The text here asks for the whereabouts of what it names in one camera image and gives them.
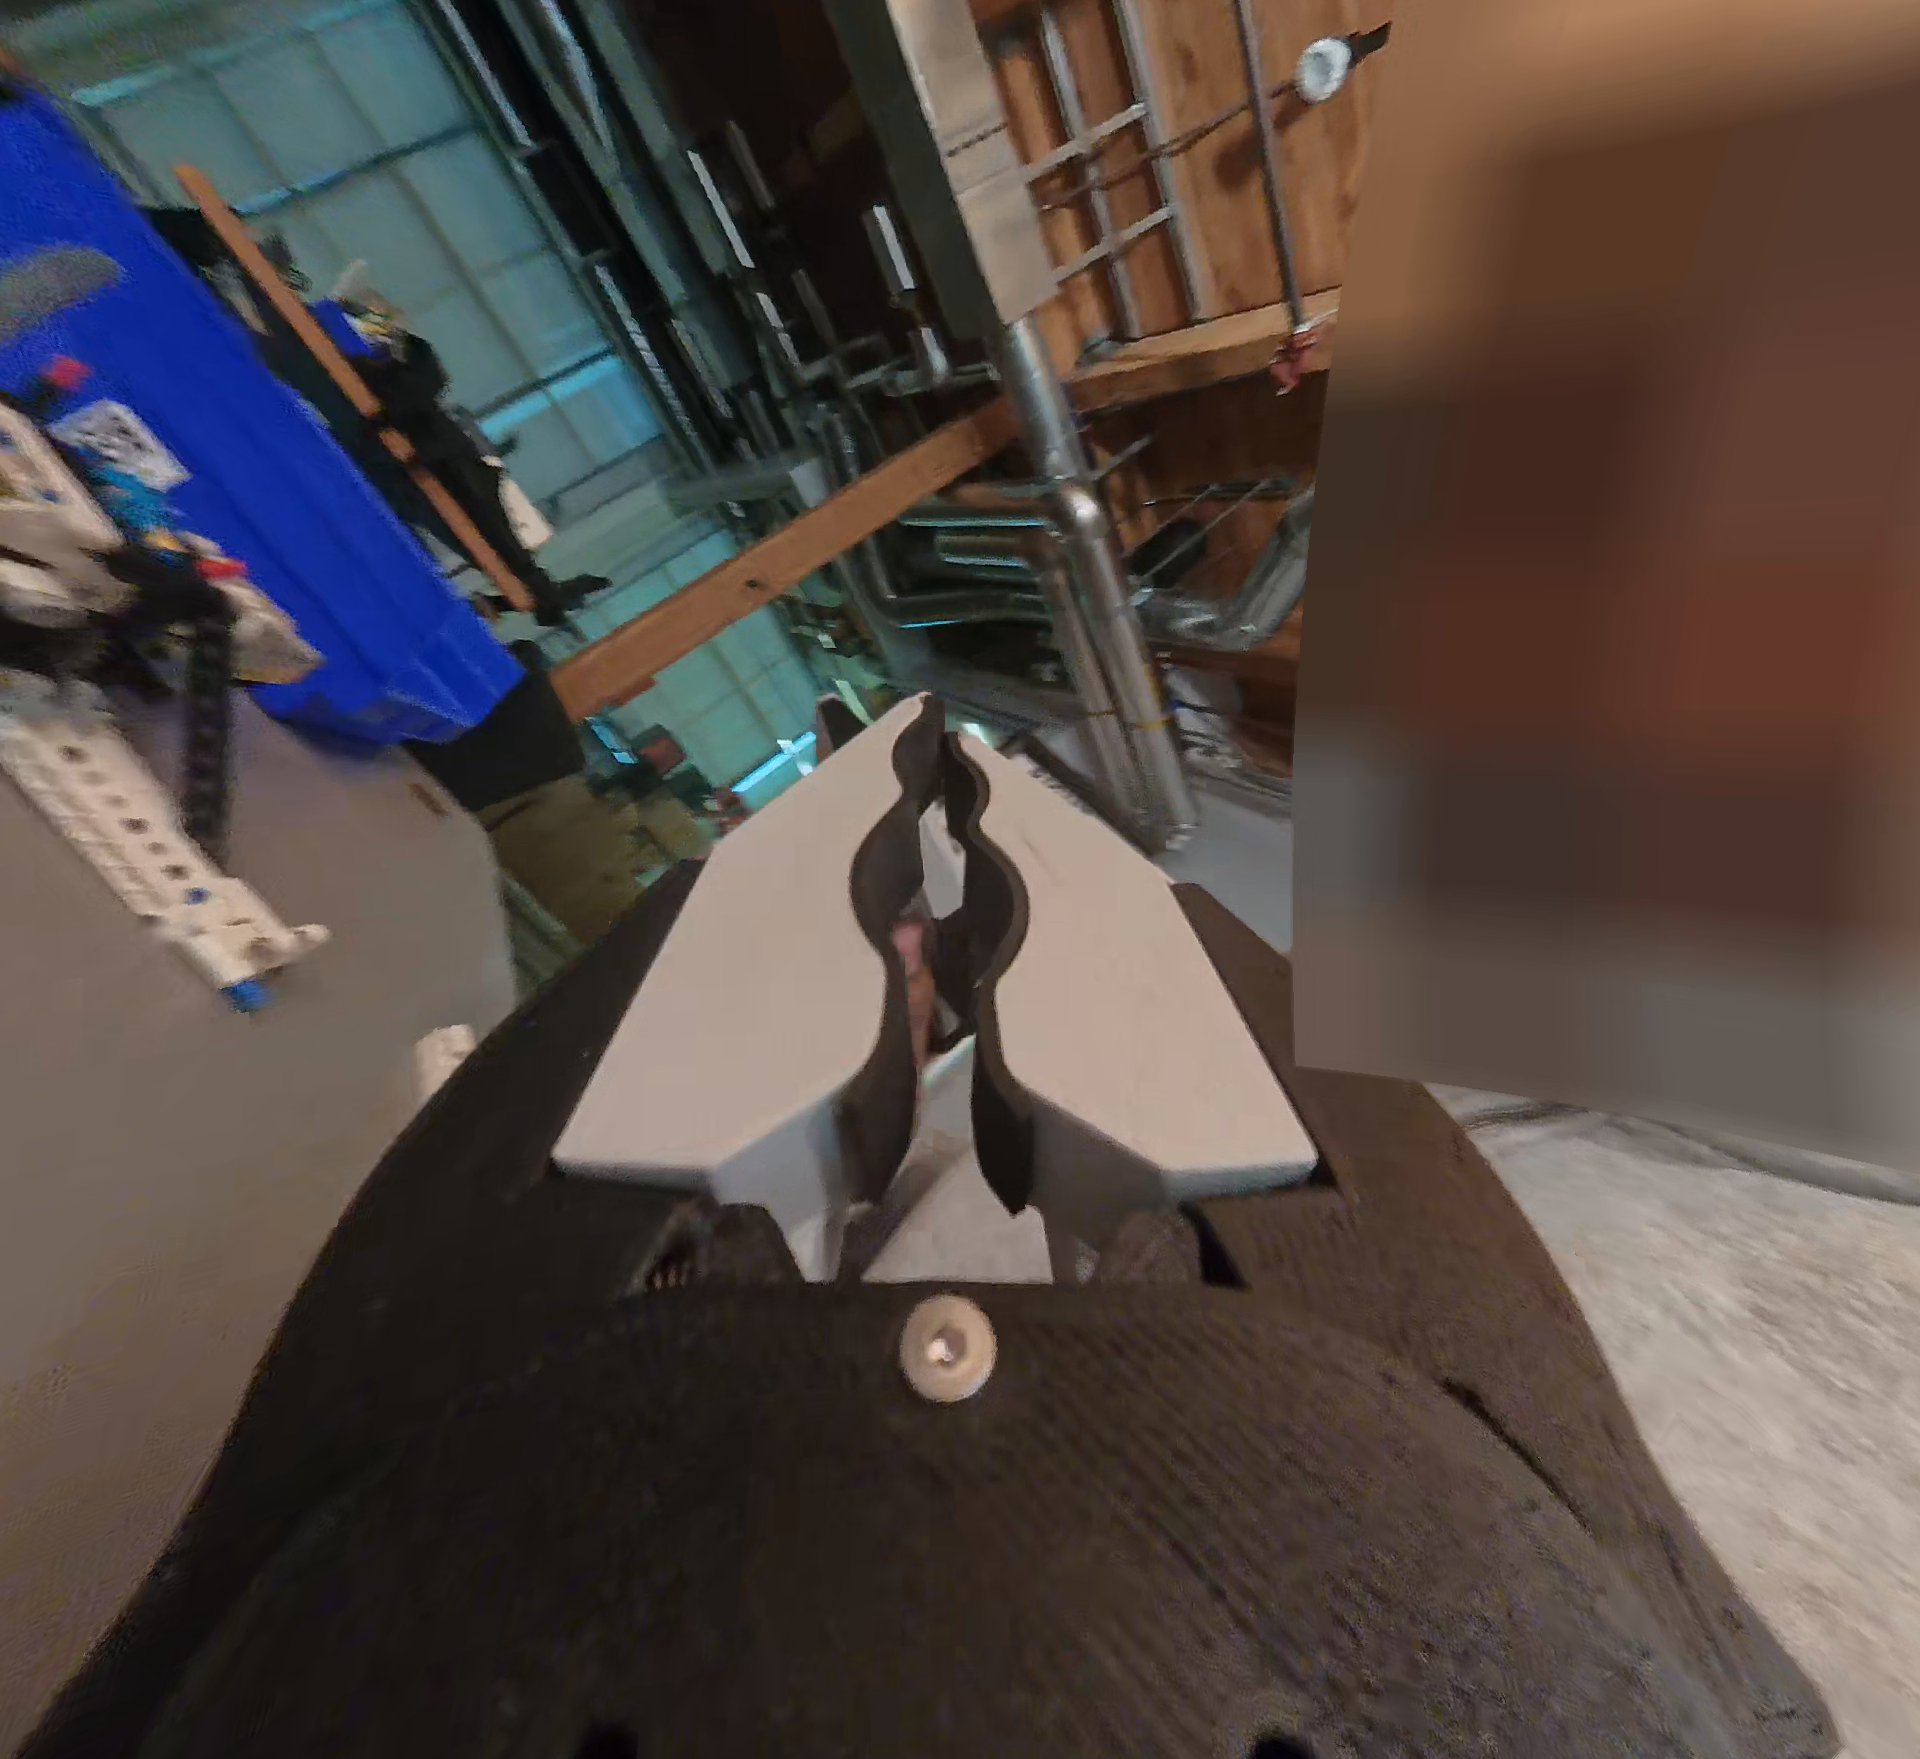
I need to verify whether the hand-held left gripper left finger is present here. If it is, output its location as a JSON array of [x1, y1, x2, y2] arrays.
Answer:
[[552, 694, 947, 1201]]

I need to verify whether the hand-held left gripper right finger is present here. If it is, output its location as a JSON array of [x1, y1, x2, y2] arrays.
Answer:
[[941, 730, 1318, 1251]]

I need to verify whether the white zebra lego helicopter model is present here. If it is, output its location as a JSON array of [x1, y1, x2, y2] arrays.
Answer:
[[0, 356, 333, 1011]]

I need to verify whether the cardboard box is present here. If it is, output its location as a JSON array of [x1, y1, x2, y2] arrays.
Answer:
[[480, 785, 708, 942]]

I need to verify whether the black flat panel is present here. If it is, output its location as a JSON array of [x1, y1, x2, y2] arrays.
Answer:
[[406, 671, 587, 818]]

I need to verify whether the silver metal pipe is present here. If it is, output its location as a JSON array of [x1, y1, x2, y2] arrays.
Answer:
[[990, 318, 1201, 845]]

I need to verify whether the blue storage bin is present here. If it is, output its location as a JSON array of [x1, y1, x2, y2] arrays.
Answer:
[[0, 86, 527, 748]]

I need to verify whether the round white gauge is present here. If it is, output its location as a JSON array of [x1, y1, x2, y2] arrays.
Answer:
[[1293, 27, 1389, 109]]

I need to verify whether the flexible silver duct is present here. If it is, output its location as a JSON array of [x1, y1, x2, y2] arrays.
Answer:
[[1140, 484, 1315, 651]]

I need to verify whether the wooden post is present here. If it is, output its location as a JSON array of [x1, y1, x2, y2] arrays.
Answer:
[[547, 401, 1022, 726]]

